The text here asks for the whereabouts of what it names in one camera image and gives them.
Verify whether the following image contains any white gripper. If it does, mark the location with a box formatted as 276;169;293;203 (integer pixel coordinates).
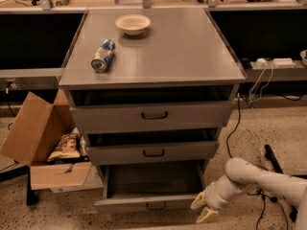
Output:
190;175;240;224

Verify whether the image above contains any grey bottom drawer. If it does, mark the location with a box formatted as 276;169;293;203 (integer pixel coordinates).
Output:
94;160;206;214

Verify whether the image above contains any grey drawer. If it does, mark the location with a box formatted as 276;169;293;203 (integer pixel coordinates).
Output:
87;141;219;165
70;102;232;134
94;160;206;214

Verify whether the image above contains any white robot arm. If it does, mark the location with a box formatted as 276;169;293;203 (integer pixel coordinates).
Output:
191;157;307;230

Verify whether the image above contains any grey middle drawer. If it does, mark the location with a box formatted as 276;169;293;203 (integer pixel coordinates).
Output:
87;141;219;165

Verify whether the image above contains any grey top drawer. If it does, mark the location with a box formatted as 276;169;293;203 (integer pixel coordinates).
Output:
70;102;232;134

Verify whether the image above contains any grey drawer cabinet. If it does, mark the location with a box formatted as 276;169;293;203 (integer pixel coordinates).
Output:
58;7;247;174

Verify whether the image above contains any black metal floor bar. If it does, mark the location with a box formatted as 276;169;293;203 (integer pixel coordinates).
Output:
264;145;307;222

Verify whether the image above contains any snack chip bag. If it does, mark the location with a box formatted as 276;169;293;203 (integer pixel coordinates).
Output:
47;133;80;162

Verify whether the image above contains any white power strip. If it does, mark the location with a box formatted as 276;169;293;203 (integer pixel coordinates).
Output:
255;58;295;69

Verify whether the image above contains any black stand foot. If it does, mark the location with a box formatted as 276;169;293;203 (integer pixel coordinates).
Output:
26;168;39;206

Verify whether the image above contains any brown cardboard box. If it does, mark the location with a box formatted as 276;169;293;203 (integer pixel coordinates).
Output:
1;90;91;193

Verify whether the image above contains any blue and white can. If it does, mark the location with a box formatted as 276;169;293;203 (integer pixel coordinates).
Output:
91;39;116;73

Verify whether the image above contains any beige bowl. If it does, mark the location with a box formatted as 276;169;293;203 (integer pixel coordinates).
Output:
115;14;151;36

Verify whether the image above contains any black power cable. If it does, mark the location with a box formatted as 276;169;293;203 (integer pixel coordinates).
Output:
225;93;290;230

